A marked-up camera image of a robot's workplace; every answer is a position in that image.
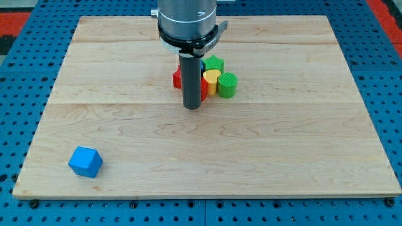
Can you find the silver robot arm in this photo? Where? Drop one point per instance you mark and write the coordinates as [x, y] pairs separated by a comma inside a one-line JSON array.
[[187, 26]]

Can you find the red block right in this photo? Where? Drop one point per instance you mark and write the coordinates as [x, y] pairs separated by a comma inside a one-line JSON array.
[[204, 89]]

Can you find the red block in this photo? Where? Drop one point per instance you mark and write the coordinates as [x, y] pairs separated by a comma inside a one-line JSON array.
[[177, 79], [204, 89]]

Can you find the yellow heart block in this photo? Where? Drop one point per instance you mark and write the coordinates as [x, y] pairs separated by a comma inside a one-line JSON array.
[[211, 77]]

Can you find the green cylinder block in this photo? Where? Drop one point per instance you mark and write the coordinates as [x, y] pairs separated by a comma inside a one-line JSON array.
[[227, 85]]

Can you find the red block left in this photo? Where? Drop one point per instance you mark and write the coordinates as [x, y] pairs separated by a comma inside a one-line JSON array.
[[177, 79]]

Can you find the green star block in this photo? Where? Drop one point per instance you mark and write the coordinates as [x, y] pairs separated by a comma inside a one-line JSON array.
[[214, 63]]

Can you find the small blue block behind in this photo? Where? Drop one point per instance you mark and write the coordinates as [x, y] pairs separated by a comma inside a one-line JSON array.
[[202, 66]]

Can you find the wooden board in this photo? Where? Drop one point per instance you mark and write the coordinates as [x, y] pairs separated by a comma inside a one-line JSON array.
[[296, 128]]

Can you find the blue cube block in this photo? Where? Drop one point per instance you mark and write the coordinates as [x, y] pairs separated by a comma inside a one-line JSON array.
[[85, 162]]

